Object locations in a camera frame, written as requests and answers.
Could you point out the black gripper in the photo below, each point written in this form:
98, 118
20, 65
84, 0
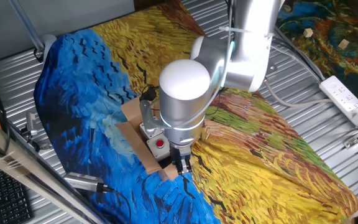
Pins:
180, 152

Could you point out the brown cardboard box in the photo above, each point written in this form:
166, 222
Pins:
138, 143

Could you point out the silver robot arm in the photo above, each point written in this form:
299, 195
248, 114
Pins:
185, 99

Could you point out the blue yellow painted cloth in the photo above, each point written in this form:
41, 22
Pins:
259, 171

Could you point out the white power strip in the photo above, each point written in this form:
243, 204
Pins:
346, 101

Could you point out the black keyboard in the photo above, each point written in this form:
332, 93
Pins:
9, 199

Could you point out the dark floral painted cloth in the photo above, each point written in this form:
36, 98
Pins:
331, 62

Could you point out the small wooden cube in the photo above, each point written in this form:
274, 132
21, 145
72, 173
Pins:
308, 32
343, 43

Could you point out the grey stand pole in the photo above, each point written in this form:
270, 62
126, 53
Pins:
26, 25

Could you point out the grey red button switch box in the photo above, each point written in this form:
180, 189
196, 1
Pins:
160, 151

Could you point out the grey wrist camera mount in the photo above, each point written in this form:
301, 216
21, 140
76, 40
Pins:
148, 118

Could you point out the silver depth camera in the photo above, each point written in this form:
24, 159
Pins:
82, 183

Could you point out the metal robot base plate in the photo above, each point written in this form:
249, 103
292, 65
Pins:
271, 70

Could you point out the aluminium frame beam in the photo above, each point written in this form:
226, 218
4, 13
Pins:
26, 168

